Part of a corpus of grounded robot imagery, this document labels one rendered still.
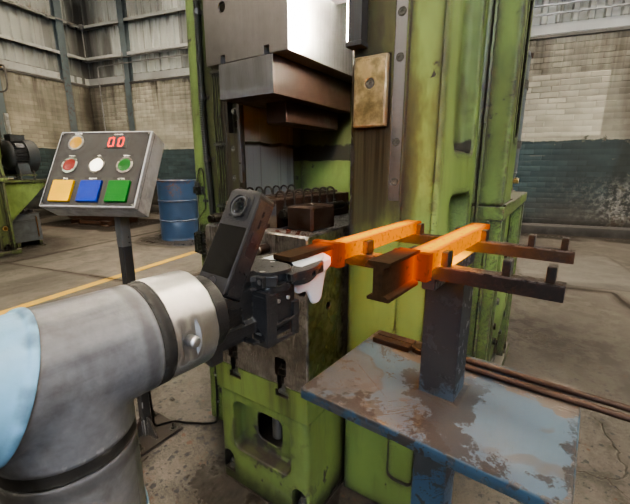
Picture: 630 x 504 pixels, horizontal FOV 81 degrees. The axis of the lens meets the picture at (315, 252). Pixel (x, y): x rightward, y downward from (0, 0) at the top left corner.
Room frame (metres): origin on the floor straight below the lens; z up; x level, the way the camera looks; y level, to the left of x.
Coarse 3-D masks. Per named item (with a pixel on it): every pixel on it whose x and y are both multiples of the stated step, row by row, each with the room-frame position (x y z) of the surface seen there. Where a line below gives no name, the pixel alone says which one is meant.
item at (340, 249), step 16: (400, 224) 0.70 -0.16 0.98; (416, 224) 0.72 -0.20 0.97; (320, 240) 0.51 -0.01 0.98; (336, 240) 0.54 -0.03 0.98; (352, 240) 0.54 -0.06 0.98; (384, 240) 0.61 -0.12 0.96; (288, 256) 0.42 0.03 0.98; (304, 256) 0.44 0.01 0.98; (336, 256) 0.49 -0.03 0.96; (352, 256) 0.53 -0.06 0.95
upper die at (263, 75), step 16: (224, 64) 1.12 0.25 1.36; (240, 64) 1.09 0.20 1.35; (256, 64) 1.05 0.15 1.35; (272, 64) 1.02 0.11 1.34; (288, 64) 1.08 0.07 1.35; (224, 80) 1.12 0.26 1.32; (240, 80) 1.09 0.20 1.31; (256, 80) 1.05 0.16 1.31; (272, 80) 1.02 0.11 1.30; (288, 80) 1.08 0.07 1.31; (304, 80) 1.14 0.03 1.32; (320, 80) 1.21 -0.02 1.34; (336, 80) 1.29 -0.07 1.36; (224, 96) 1.12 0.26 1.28; (240, 96) 1.09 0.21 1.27; (256, 96) 1.07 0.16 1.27; (272, 96) 1.07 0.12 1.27; (288, 96) 1.08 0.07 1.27; (304, 96) 1.14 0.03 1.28; (320, 96) 1.21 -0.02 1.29; (336, 96) 1.29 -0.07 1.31
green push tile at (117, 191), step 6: (114, 180) 1.19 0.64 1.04; (120, 180) 1.19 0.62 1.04; (126, 180) 1.18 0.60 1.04; (108, 186) 1.18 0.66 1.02; (114, 186) 1.18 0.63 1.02; (120, 186) 1.18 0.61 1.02; (126, 186) 1.17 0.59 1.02; (108, 192) 1.17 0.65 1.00; (114, 192) 1.17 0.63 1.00; (120, 192) 1.17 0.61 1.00; (126, 192) 1.16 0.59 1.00; (108, 198) 1.16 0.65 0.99; (114, 198) 1.16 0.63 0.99; (120, 198) 1.15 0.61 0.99; (126, 198) 1.16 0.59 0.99
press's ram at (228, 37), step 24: (216, 0) 1.13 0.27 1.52; (240, 0) 1.08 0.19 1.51; (264, 0) 1.03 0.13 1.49; (288, 0) 1.00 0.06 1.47; (312, 0) 1.08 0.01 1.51; (336, 0) 1.16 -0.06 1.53; (216, 24) 1.13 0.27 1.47; (240, 24) 1.08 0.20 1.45; (264, 24) 1.04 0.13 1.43; (288, 24) 1.00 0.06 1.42; (312, 24) 1.08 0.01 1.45; (336, 24) 1.19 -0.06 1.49; (216, 48) 1.13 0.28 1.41; (240, 48) 1.08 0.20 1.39; (264, 48) 1.04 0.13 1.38; (288, 48) 1.00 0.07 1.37; (312, 48) 1.08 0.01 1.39; (336, 48) 1.19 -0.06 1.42; (336, 72) 1.22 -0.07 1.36
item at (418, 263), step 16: (480, 224) 0.70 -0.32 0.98; (432, 240) 0.54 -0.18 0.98; (448, 240) 0.54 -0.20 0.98; (464, 240) 0.57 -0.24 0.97; (384, 256) 0.40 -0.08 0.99; (400, 256) 0.40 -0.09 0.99; (416, 256) 0.43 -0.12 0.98; (432, 256) 0.43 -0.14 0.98; (384, 272) 0.37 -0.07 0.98; (400, 272) 0.40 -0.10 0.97; (416, 272) 0.43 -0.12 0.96; (384, 288) 0.37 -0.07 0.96; (400, 288) 0.40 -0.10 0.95
